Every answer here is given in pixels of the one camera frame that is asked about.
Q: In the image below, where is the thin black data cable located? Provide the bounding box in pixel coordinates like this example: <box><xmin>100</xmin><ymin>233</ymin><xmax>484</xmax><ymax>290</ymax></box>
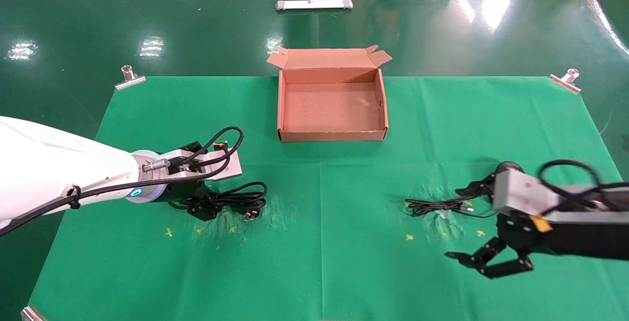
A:
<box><xmin>405</xmin><ymin>197</ymin><xmax>497</xmax><ymax>219</ymax></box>

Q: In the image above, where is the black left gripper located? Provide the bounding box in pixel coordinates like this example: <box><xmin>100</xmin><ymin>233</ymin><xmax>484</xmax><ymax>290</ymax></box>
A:
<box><xmin>164</xmin><ymin>181</ymin><xmax>223</xmax><ymax>222</ymax></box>

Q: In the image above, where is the silver metal binder clip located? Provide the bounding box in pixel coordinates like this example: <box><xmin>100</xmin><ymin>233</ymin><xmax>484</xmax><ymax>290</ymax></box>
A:
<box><xmin>114</xmin><ymin>65</ymin><xmax>146</xmax><ymax>90</ymax></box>
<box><xmin>548</xmin><ymin>69</ymin><xmax>582</xmax><ymax>95</ymax></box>
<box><xmin>21</xmin><ymin>305</ymin><xmax>48</xmax><ymax>321</ymax></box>

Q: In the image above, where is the brown open cardboard box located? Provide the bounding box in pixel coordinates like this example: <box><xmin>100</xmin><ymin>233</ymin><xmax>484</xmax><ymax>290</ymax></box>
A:
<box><xmin>266</xmin><ymin>45</ymin><xmax>393</xmax><ymax>143</ymax></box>

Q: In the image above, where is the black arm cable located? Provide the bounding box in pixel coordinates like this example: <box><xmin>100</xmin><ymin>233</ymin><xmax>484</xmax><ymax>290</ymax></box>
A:
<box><xmin>530</xmin><ymin>159</ymin><xmax>629</xmax><ymax>233</ymax></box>
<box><xmin>0</xmin><ymin>125</ymin><xmax>245</xmax><ymax>237</ymax></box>

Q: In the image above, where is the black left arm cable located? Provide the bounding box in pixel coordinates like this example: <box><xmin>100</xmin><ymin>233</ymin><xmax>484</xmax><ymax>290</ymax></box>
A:
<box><xmin>0</xmin><ymin>125</ymin><xmax>245</xmax><ymax>237</ymax></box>

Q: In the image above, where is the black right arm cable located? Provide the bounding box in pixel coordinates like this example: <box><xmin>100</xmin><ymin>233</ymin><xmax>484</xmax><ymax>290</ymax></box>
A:
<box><xmin>530</xmin><ymin>159</ymin><xmax>629</xmax><ymax>233</ymax></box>

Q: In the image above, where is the black power adapter with cord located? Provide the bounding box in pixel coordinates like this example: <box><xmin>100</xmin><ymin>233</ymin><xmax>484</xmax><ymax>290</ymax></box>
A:
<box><xmin>169</xmin><ymin>182</ymin><xmax>268</xmax><ymax>222</ymax></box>

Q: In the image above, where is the green table cloth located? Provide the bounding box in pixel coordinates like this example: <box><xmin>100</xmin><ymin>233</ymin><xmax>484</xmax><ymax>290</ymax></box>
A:
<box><xmin>27</xmin><ymin>76</ymin><xmax>629</xmax><ymax>321</ymax></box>

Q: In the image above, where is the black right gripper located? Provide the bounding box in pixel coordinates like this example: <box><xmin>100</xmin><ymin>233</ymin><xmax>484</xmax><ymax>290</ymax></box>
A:
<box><xmin>445</xmin><ymin>173</ymin><xmax>629</xmax><ymax>280</ymax></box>

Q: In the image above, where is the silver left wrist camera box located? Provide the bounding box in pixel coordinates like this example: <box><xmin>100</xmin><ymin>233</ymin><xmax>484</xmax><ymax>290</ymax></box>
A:
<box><xmin>143</xmin><ymin>145</ymin><xmax>243</xmax><ymax>184</ymax></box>

